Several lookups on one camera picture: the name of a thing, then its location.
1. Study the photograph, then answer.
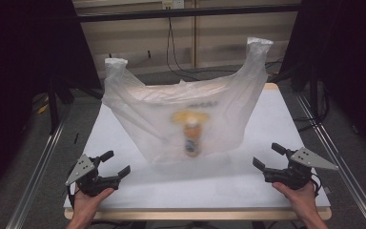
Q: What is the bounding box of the orange bottle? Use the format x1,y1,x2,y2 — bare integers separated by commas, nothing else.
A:
183,116,203,157

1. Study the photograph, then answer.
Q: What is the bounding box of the yellow item in bag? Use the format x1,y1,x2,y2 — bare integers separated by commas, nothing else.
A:
171,110,210,125

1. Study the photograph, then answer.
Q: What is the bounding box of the black horizontal bar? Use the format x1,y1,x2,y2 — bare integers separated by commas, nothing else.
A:
75,3,301,23

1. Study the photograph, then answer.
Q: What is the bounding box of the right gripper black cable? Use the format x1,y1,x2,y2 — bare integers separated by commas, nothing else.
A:
310,173,323,197

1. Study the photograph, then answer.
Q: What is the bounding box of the metal floor rail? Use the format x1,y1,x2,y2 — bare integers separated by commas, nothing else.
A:
295,94,366,229
5,104,72,229

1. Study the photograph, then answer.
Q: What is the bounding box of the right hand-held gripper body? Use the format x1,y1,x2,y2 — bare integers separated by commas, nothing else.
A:
263,146,339,191

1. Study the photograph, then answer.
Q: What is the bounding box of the person's right hand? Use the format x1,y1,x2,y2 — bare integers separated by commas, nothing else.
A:
271,180,317,220

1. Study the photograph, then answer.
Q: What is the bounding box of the white wall power outlet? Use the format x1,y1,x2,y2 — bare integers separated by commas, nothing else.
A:
161,0,185,10

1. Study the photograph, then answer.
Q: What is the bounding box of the translucent white plastic bag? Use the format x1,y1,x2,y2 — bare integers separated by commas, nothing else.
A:
101,36,275,165

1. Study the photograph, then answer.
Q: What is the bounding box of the black hanging cable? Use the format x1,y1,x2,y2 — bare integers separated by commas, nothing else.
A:
166,17,203,82
170,17,237,73

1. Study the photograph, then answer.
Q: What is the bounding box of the black curtain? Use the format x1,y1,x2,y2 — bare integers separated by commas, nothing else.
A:
0,0,102,204
279,0,366,160

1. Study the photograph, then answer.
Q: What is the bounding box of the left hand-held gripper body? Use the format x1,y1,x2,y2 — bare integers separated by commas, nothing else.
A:
65,154,122,198

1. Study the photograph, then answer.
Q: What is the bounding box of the black metal stand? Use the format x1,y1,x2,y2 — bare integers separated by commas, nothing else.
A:
309,71,320,122
46,75,74,135

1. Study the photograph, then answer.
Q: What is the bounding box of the person's left hand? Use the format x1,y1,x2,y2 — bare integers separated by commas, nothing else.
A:
71,185,115,223

